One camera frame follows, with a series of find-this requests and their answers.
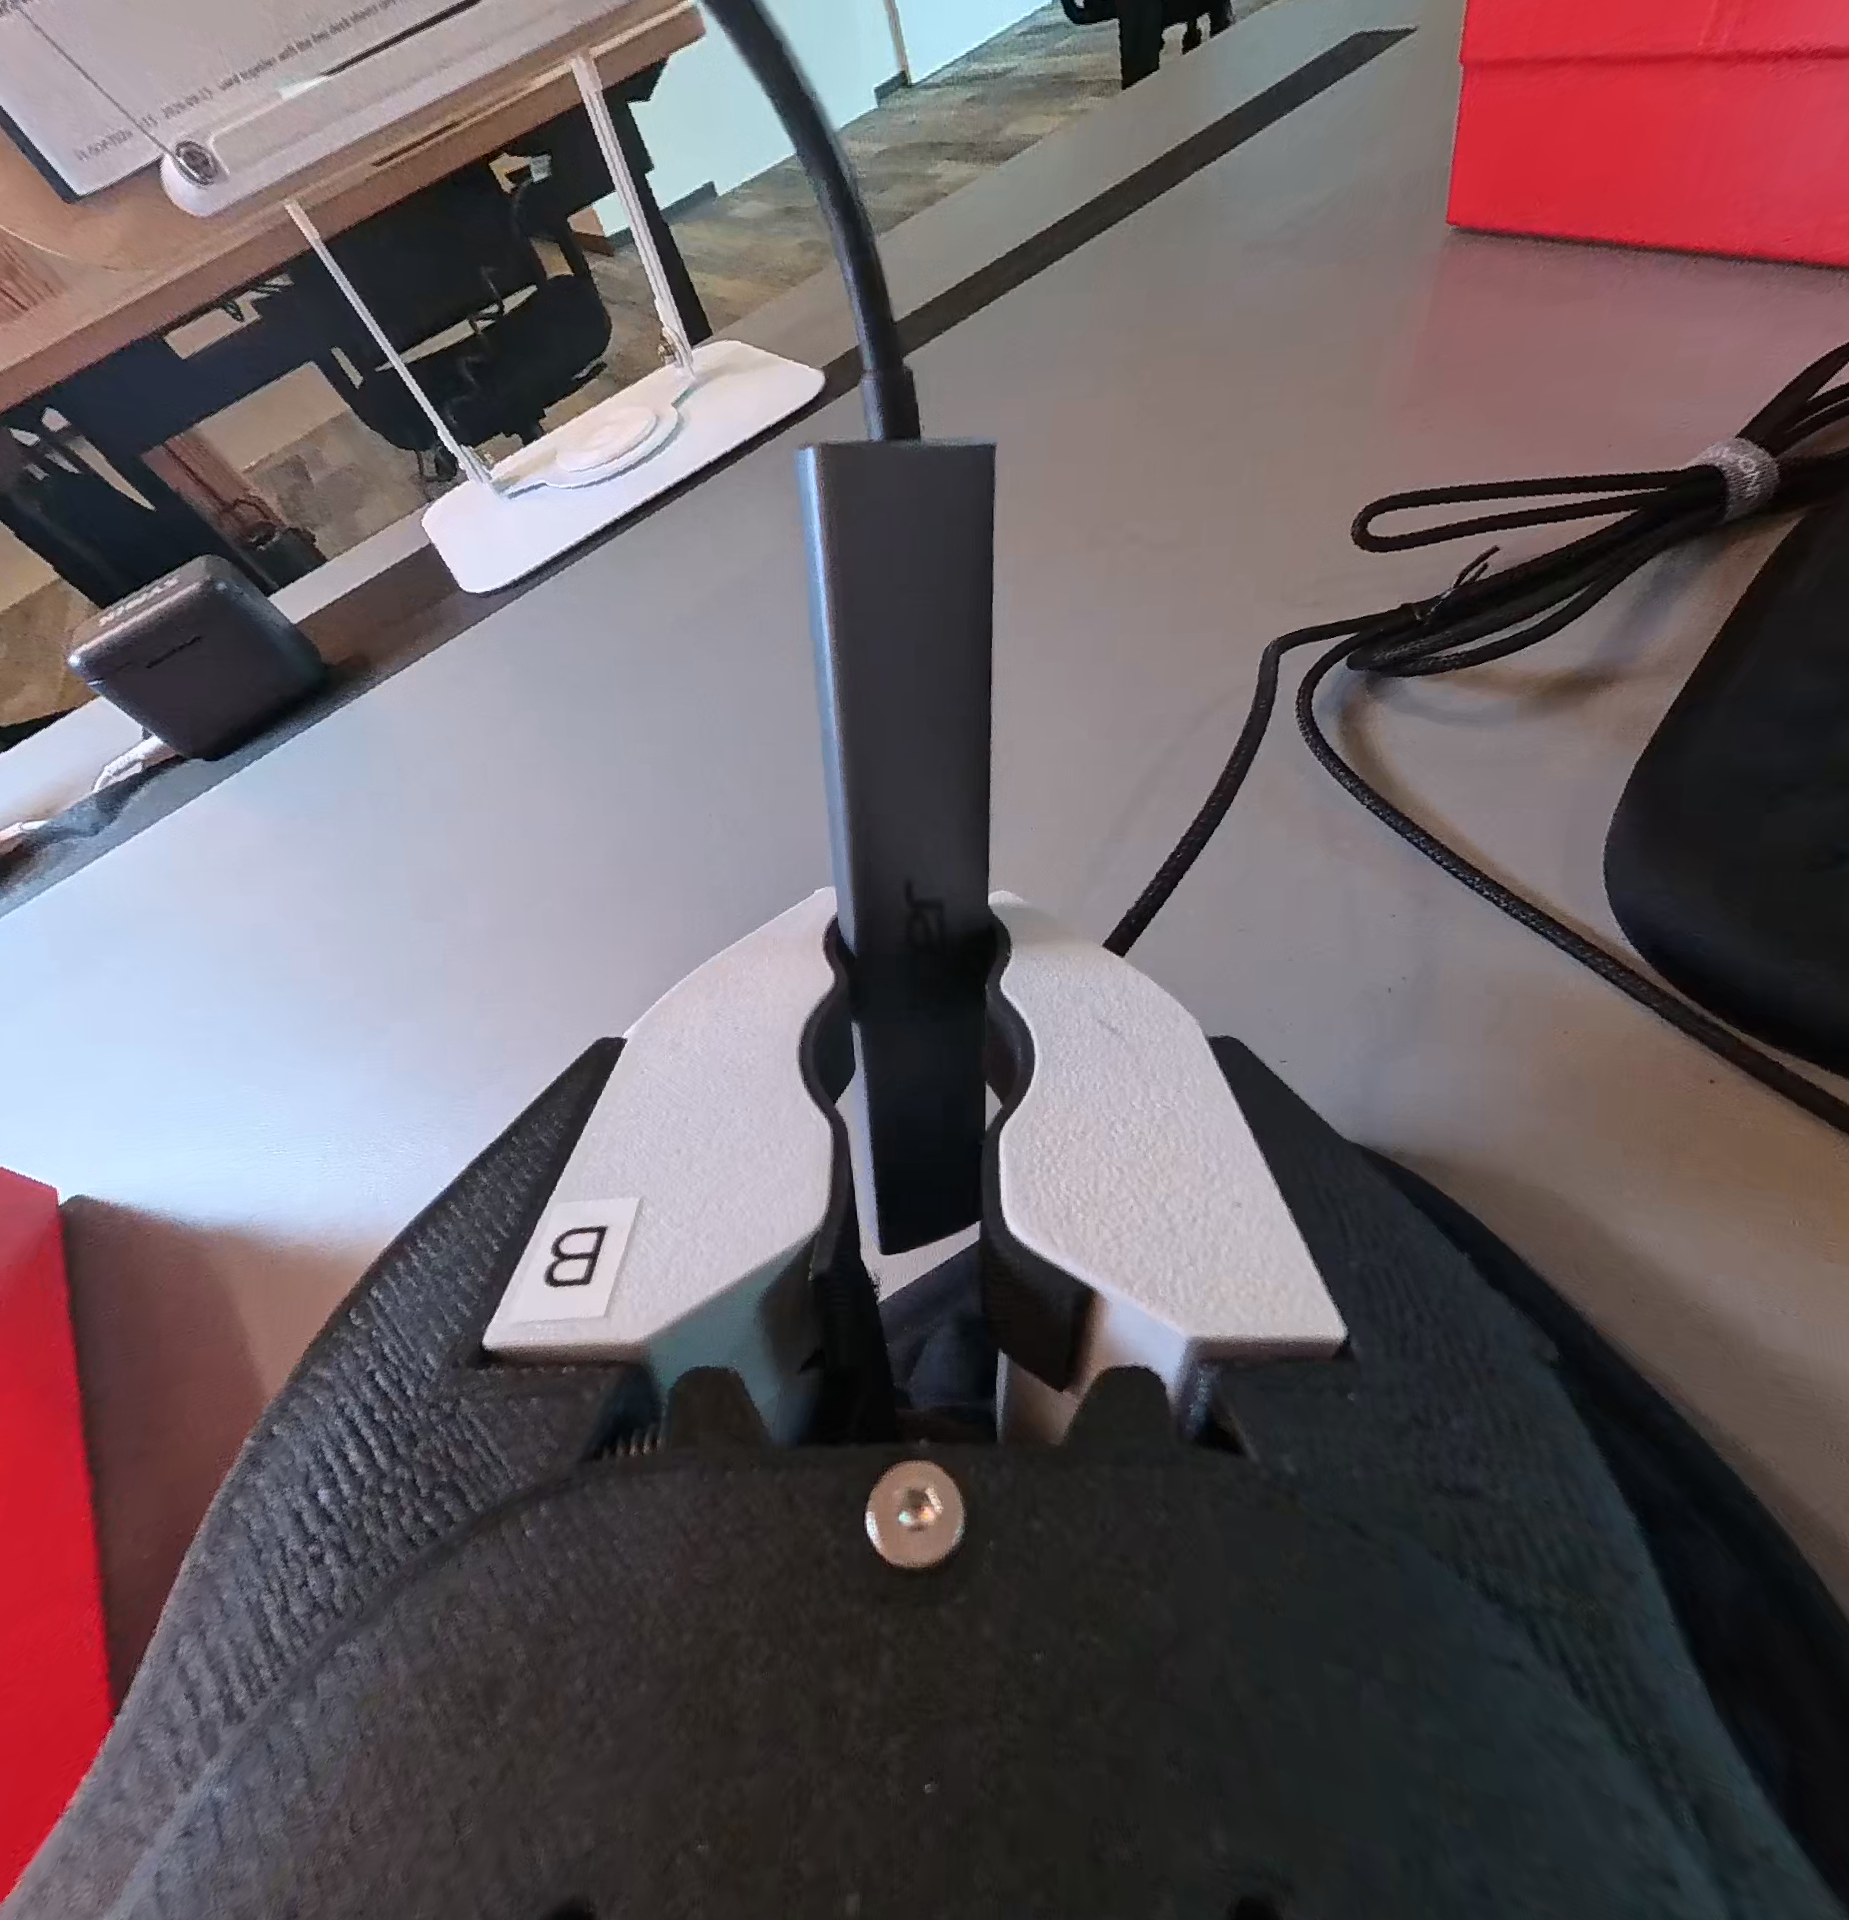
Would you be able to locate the dark grey charger box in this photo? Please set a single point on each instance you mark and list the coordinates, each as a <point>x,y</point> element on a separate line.
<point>205,675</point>

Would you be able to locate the black textured pad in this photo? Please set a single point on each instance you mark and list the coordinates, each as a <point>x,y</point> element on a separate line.
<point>1764,825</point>

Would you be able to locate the black office chair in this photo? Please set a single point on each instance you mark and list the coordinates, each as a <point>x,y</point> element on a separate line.
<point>474,301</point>

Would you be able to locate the dark grey usb hub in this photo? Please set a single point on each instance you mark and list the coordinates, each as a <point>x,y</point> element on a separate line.
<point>910,675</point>

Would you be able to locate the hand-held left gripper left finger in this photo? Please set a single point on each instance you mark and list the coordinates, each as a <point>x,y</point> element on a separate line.
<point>685,1139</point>

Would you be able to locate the instruction sign on white stand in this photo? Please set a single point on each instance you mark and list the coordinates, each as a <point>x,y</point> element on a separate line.
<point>743,397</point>

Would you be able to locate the wooden desk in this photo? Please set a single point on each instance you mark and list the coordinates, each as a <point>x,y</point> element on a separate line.
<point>22,286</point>

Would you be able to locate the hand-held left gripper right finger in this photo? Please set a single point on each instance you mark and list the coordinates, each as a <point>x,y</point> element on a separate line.
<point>1149,1169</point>

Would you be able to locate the red plastic bin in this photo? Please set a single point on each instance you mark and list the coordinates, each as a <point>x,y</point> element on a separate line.
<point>1660,135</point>
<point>22,1501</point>

